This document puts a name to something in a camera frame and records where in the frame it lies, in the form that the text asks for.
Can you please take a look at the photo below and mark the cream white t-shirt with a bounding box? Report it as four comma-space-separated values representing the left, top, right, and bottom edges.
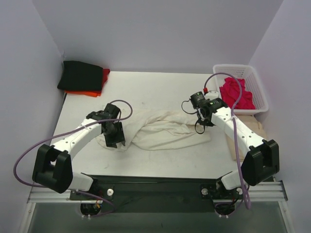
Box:
96, 109, 211, 151

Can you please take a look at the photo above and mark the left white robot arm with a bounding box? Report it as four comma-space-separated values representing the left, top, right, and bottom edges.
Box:
32, 103, 125, 200

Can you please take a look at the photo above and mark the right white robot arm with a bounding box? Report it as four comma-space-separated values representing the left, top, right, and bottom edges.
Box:
190, 91, 279, 198

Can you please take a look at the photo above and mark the magenta crumpled t-shirt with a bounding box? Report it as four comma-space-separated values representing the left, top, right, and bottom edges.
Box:
220, 77, 255, 110

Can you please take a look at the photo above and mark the orange folded t-shirt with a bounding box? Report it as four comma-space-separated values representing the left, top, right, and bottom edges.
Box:
65, 91, 101, 98

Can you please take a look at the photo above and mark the beige folded cloth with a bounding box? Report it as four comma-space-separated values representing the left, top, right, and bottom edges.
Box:
225, 115, 268, 161

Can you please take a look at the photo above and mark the white plastic basket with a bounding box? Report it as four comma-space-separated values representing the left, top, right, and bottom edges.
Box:
213, 64, 269, 115

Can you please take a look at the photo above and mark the red folded t-shirt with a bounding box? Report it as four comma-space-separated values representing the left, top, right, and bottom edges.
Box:
102, 68, 110, 86

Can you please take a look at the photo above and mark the black folded t-shirt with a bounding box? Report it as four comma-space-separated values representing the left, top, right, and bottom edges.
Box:
57, 61, 103, 91

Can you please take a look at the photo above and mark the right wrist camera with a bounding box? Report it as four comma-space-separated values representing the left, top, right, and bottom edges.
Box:
203, 88, 219, 100

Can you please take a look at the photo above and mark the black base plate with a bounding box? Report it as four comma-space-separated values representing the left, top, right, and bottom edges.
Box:
69, 176, 242, 215

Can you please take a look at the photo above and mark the aluminium mounting rail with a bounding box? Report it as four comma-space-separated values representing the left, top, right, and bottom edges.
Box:
27, 181, 288, 203

